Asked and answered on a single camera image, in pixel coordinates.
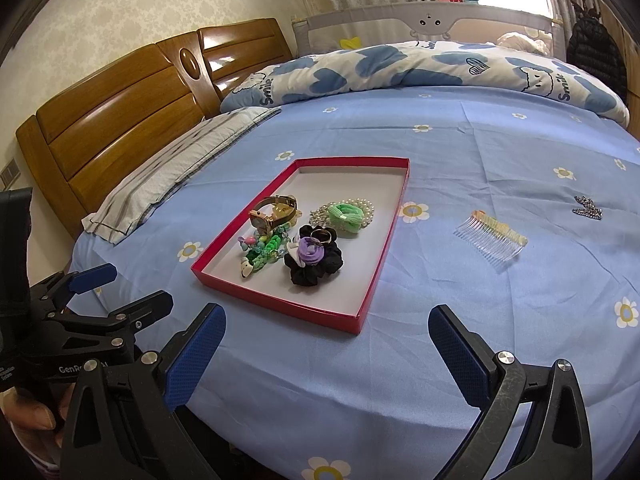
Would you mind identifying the beige plush cloth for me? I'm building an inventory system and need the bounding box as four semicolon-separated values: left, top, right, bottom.
497;32;551;56

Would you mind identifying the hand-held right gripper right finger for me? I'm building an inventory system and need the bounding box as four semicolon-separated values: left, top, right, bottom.
427;304;596;480

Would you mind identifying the clear plastic hair comb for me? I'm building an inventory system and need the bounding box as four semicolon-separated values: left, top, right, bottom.
453;209;529;273

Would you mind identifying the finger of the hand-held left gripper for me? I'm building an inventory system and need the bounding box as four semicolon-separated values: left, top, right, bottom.
30;263;118;311
47;290;175;347

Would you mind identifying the silver rhinestone hair clip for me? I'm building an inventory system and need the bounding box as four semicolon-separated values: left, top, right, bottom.
572;195;604;221

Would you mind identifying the white quilt with blue hearts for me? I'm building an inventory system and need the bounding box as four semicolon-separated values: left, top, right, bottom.
220;40;630;126

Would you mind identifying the wall switch panel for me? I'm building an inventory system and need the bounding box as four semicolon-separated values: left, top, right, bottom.
0;159;22;188

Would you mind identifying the gold wrist watch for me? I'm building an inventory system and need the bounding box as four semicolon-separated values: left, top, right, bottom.
248;195;300;236

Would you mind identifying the red shallow cardboard box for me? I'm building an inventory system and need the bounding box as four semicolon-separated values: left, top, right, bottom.
190;156;411;336

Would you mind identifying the grey bed guard rail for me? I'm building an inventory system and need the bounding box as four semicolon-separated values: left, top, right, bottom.
291;1;568;61

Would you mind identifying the wooden bed headboard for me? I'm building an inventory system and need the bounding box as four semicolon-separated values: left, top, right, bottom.
15;17;293;241

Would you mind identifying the green chain hair clip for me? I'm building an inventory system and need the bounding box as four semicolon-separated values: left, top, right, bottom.
250;234;291;273

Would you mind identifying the purple hair tie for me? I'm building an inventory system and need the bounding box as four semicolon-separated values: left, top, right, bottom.
292;237;326;267

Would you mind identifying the white pearl scrunchie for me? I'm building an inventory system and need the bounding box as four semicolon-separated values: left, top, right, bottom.
309;199;376;233

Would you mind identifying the black padded jacket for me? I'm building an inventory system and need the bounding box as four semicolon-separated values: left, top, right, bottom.
567;0;628;101

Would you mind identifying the blue flowered bed sheet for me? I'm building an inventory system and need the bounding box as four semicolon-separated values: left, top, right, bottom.
67;85;640;480

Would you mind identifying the green fabric scrunchie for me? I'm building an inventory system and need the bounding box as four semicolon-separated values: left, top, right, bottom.
326;201;367;233

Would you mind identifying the person's left hand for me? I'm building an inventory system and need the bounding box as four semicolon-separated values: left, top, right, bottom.
0;387;76;456

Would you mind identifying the striped grey pillow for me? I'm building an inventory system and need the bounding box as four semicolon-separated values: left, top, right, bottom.
81;106;283;246

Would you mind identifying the black fabric scrunchie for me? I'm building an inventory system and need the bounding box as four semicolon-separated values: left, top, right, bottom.
284;225;345;288

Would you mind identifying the colourful beaded bracelet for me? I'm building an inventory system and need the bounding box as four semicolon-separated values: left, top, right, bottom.
237;227;293;279

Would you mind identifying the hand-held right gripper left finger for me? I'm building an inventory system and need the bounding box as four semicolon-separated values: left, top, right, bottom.
60;302;228;480

